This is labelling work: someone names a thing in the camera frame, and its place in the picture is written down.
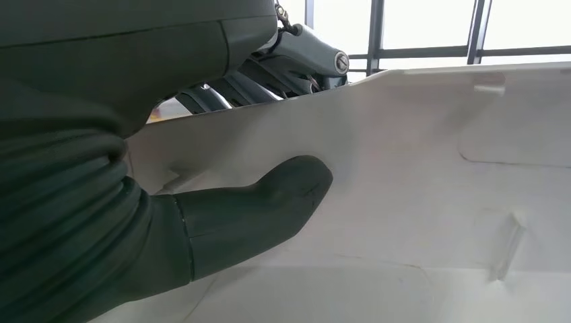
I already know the dark window frame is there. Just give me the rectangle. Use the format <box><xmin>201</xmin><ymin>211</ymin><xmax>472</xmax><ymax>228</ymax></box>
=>
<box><xmin>304</xmin><ymin>0</ymin><xmax>571</xmax><ymax>77</ymax></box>

